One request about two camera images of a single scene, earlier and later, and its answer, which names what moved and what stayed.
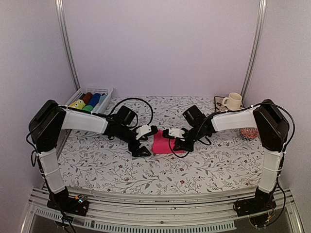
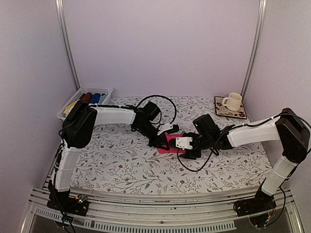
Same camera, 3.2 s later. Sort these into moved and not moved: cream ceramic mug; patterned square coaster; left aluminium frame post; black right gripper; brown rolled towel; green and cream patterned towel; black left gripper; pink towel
Moved: black left gripper; green and cream patterned towel; black right gripper
Not moved: pink towel; left aluminium frame post; brown rolled towel; cream ceramic mug; patterned square coaster
